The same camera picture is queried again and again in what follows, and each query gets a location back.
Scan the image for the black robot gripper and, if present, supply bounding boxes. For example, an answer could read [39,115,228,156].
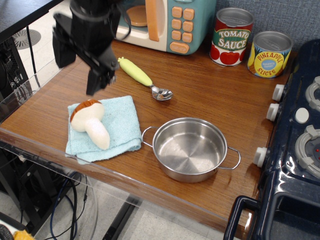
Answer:
[52,7,121,95]

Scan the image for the plush white brown mushroom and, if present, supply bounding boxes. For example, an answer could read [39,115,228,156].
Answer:
[69,99,111,150]

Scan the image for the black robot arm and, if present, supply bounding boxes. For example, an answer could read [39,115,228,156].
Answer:
[52,0,121,96]

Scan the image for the light blue folded napkin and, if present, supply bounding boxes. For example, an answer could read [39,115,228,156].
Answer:
[65,95,142,165]

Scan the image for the black desk at left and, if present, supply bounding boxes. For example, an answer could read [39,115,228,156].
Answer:
[0,0,61,100]

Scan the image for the toy microwave cream teal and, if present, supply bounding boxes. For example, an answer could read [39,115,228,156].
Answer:
[116,0,216,55]

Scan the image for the clear acrylic table guard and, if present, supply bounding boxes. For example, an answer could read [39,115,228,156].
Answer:
[0,65,243,230]

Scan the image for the small steel pot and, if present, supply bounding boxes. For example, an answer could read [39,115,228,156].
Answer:
[149,117,232,183]

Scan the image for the tomato sauce can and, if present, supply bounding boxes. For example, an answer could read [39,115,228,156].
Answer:
[209,7,255,66]

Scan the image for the pineapple slices can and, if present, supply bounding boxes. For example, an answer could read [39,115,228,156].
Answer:
[247,31,294,79]

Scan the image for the dark blue toy stove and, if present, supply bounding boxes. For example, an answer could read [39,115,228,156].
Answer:
[224,39,320,240]

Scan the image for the spoon with green handle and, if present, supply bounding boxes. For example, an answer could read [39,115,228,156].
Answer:
[117,57,174,101]

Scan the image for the cables under table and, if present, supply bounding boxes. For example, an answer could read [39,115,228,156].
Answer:
[47,172,98,240]

